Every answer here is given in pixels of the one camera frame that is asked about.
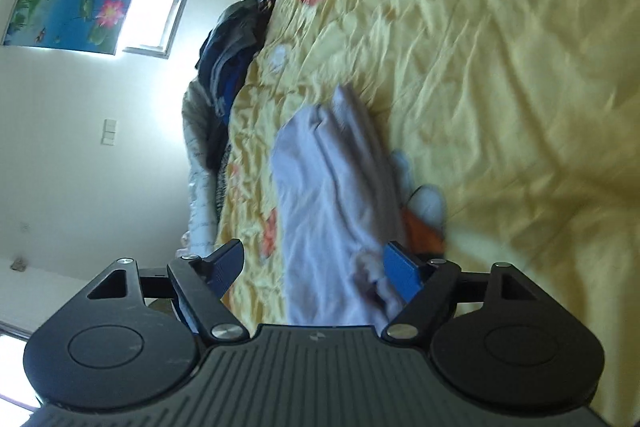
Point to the light purple long-sleeve top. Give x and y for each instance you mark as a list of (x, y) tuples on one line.
[(325, 217)]

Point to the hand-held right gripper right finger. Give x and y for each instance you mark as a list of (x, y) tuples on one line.
[(401, 271)]

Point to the pile of dark clothes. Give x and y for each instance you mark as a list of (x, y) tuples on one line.
[(230, 47)]

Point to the small wall ornament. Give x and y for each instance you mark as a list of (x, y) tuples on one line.
[(18, 263)]

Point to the grey printed quilt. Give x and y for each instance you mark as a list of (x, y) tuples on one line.
[(202, 187)]

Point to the yellow floral bedsheet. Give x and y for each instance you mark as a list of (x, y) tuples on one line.
[(500, 82)]

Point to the black white striped cloth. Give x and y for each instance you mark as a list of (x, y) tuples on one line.
[(224, 177)]

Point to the white wall switch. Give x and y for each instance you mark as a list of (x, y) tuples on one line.
[(110, 132)]

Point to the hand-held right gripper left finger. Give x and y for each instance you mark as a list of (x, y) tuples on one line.
[(227, 264)]

